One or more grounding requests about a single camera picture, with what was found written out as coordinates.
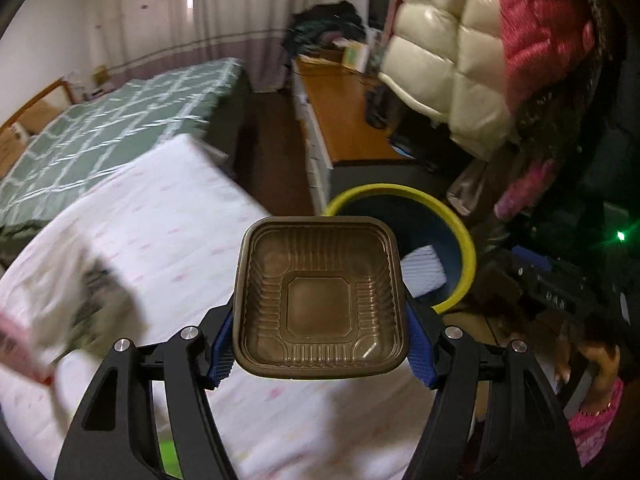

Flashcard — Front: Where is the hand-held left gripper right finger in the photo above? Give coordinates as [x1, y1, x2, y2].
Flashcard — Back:
[400, 294, 583, 480]

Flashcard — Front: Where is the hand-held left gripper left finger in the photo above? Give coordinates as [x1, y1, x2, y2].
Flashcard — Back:
[52, 301, 238, 480]

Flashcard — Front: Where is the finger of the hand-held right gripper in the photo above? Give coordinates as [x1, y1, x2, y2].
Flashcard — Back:
[511, 246, 552, 273]

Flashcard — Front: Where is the yellow rimmed dark bin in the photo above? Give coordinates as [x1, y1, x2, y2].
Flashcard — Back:
[322, 184, 477, 315]

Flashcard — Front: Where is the brown plastic food tray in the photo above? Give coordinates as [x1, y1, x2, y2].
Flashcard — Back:
[233, 216, 412, 378]

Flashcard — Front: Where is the person's right forearm pink sleeve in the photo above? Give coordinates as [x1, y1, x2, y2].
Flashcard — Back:
[569, 377, 626, 467]

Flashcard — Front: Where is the person's right hand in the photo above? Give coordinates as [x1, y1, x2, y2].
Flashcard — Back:
[552, 320, 622, 413]

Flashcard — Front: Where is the white ribbed wrapper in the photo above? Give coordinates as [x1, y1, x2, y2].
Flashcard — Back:
[402, 245, 447, 297]

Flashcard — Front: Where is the beige handbag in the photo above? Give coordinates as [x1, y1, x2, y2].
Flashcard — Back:
[446, 162, 496, 217]

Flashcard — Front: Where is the white dotted tablecloth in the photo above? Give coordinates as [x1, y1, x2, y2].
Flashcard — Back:
[0, 134, 436, 480]

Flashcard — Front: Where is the crumpled printed wrapper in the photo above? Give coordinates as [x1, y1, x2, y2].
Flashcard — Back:
[10, 240, 136, 361]

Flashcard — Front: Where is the dark bag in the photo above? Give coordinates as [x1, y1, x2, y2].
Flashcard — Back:
[364, 84, 417, 161]

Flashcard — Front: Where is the cream puffer jacket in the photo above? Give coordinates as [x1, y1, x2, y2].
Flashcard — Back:
[377, 0, 516, 161]

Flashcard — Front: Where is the pink puffer jacket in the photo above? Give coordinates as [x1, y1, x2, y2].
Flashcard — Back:
[480, 0, 596, 221]

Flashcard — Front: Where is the wooden topped cabinet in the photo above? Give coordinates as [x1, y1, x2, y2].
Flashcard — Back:
[291, 50, 416, 216]

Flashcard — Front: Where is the bed with green checked blanket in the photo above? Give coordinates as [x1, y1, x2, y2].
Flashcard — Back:
[0, 57, 251, 241]

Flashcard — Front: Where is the small green box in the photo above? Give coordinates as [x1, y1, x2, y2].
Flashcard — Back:
[342, 40, 373, 71]

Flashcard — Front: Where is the wooden headboard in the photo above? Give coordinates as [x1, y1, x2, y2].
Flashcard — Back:
[0, 77, 76, 176]

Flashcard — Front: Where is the pile of dark clothes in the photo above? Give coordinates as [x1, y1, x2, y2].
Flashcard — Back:
[282, 2, 378, 56]

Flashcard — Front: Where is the pale pink curtain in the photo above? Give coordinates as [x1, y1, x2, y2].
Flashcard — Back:
[85, 0, 373, 93]

